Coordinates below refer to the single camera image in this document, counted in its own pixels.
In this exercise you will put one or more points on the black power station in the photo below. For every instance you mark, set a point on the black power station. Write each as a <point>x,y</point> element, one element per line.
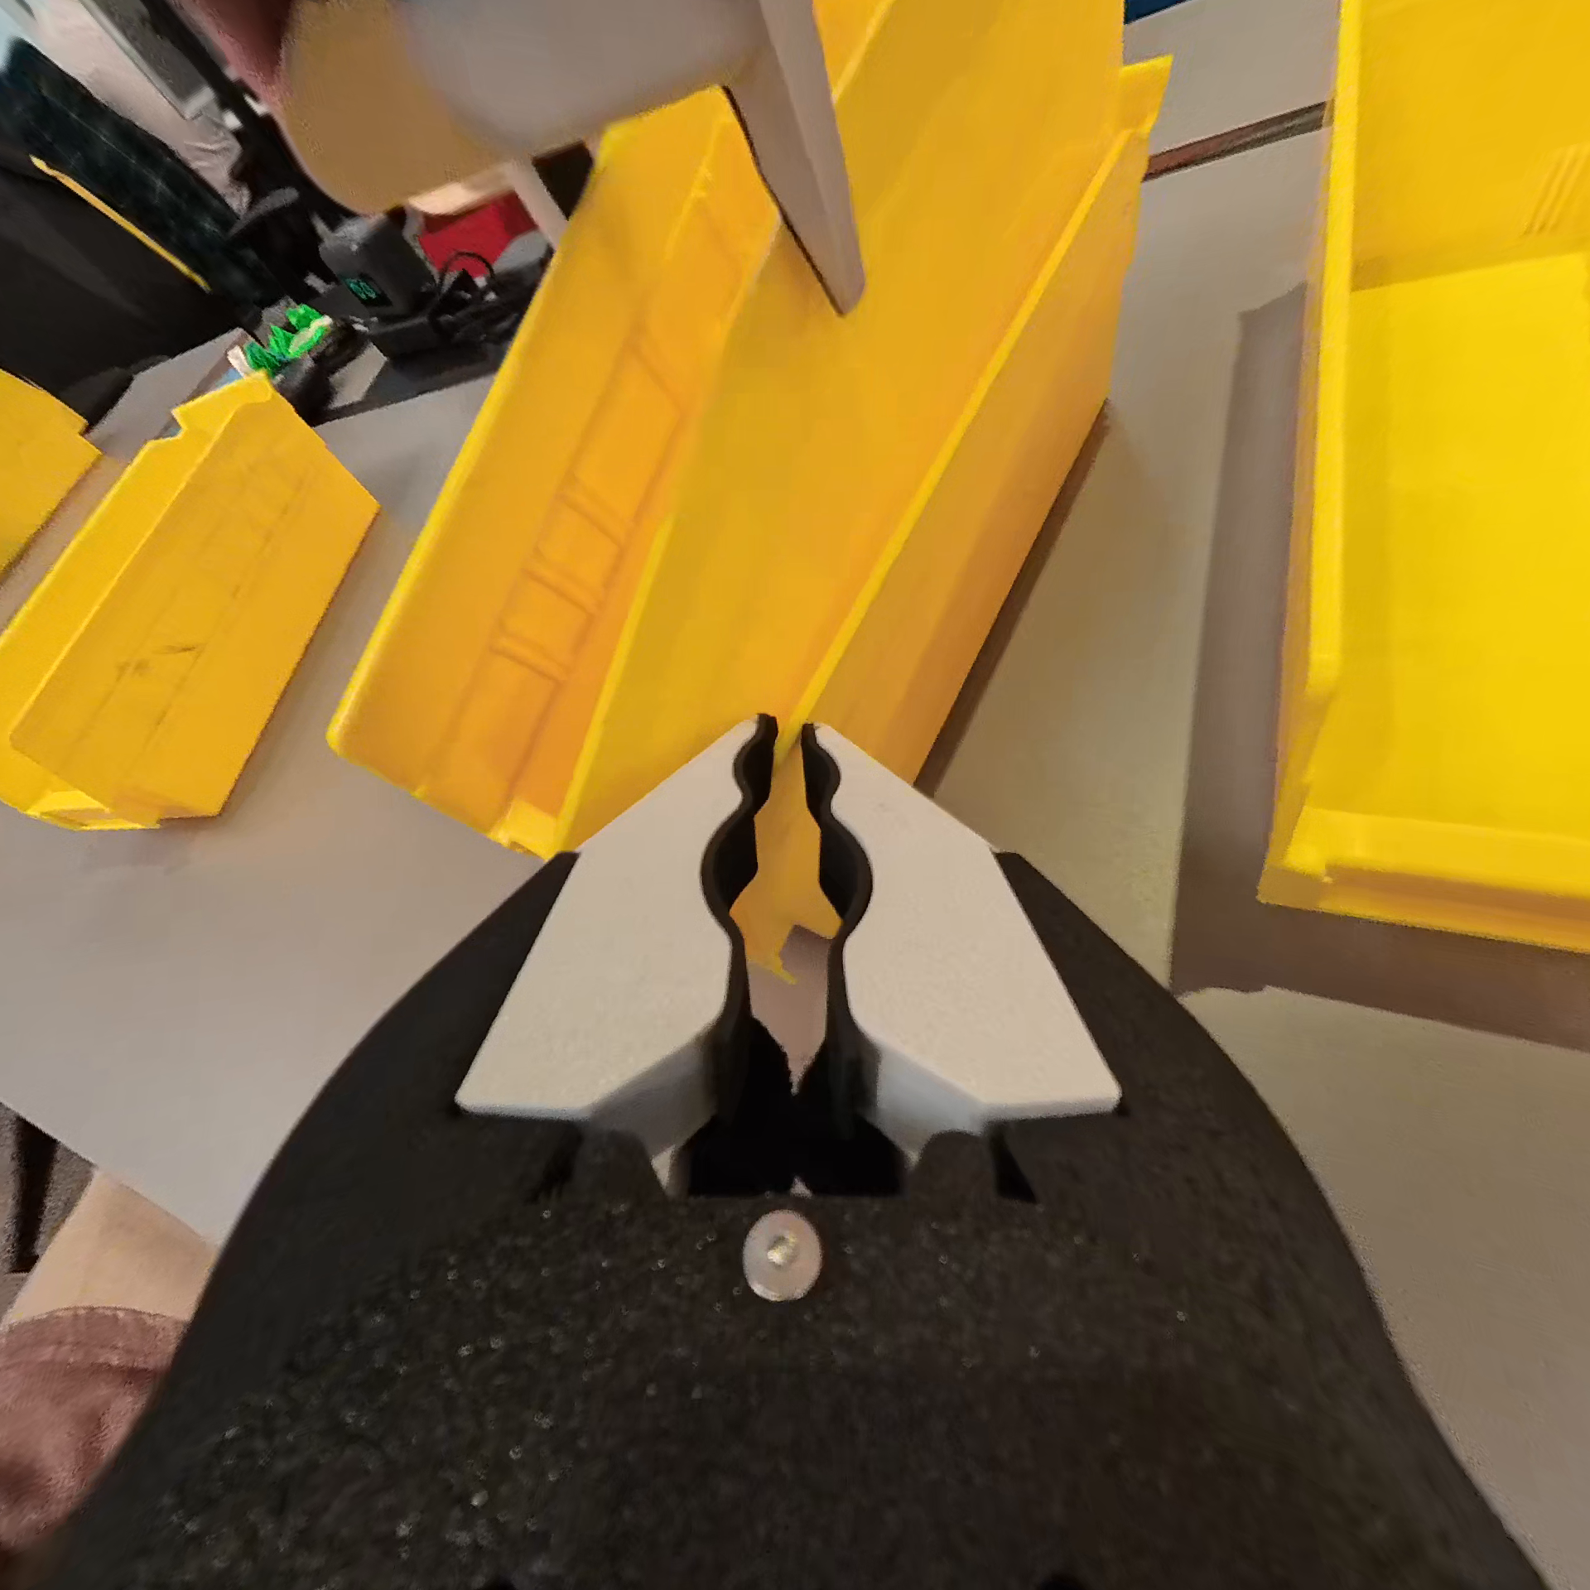
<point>373,293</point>

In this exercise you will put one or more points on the yellow plastic storage bin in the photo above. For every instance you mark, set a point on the yellow plastic storage bin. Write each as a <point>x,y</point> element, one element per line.
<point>36,462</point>
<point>189,594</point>
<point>1467,497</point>
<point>746,497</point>

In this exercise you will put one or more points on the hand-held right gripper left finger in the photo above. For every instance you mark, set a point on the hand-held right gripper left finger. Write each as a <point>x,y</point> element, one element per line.
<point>596,995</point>

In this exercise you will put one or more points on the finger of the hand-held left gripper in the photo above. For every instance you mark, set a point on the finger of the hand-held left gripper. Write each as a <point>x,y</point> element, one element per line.
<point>809,162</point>

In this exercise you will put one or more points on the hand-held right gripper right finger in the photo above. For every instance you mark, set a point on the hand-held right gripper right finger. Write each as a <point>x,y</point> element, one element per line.
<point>968,995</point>

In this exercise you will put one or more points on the grey desk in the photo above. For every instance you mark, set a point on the grey desk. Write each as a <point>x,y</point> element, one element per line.
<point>189,995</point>

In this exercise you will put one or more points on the dark quilted cloth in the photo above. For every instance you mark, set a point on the dark quilted cloth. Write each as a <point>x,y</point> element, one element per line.
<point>88,249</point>

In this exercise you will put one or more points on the person's left hand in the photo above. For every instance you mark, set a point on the person's left hand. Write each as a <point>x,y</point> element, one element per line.
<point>248,31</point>

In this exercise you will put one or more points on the green plastic object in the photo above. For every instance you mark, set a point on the green plastic object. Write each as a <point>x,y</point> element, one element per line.
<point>286,339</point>

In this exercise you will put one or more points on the red object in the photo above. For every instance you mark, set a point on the red object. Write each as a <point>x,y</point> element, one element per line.
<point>478,230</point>

